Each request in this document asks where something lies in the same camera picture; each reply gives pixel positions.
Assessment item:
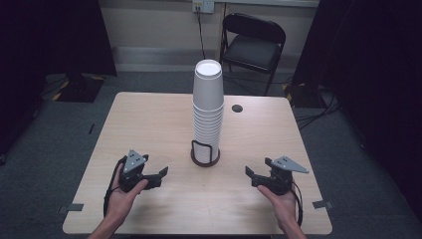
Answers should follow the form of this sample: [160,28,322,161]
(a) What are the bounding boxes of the white wall outlet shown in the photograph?
[191,0,216,15]

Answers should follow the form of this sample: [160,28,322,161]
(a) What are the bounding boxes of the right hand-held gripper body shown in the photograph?
[261,155,310,196]

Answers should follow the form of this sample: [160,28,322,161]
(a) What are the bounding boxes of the stack of white paper cups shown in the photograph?
[192,59,225,165]

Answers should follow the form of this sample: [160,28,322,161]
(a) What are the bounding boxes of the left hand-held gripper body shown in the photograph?
[117,149,149,194]

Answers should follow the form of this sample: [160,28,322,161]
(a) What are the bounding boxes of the black folding chair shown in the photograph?
[219,12,288,97]

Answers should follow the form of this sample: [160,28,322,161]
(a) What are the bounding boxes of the person's right hand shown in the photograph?
[256,184,301,232]

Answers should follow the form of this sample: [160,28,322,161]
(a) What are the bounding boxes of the black stand base yellow stripes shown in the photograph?
[51,73,106,104]
[281,82,329,110]

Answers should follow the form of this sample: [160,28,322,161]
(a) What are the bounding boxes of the black wall power cable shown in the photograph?
[196,6,207,61]

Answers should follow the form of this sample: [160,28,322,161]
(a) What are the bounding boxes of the black curtain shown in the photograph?
[291,0,422,217]

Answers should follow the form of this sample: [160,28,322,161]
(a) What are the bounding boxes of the black floor cables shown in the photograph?
[293,84,342,131]

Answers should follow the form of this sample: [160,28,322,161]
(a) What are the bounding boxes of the grey tape strip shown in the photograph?
[312,199,334,210]
[56,202,85,214]

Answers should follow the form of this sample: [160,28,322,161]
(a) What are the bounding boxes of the black wire cup holder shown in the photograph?
[190,139,221,168]

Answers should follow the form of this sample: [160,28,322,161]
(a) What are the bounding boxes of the person's left hand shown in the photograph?
[105,162,149,227]

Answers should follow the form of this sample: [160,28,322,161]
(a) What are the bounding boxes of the right hand-held gripper black cable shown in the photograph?
[290,180,304,227]

